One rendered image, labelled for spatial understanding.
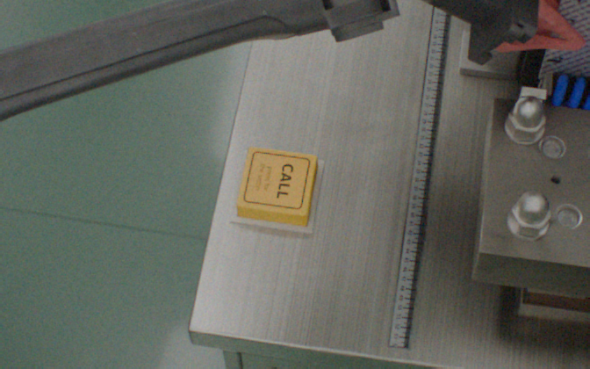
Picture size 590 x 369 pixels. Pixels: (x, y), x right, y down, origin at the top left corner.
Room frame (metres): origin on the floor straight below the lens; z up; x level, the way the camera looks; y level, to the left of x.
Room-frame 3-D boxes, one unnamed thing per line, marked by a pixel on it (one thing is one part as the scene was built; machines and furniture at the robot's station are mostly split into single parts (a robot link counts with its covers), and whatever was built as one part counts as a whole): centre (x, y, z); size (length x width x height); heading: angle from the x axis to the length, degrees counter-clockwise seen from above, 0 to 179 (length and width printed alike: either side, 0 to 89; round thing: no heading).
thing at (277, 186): (0.56, 0.02, 0.91); 0.07 x 0.07 x 0.02; 79
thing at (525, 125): (0.55, -0.20, 1.05); 0.04 x 0.04 x 0.04
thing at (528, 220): (0.45, -0.20, 1.05); 0.04 x 0.04 x 0.04
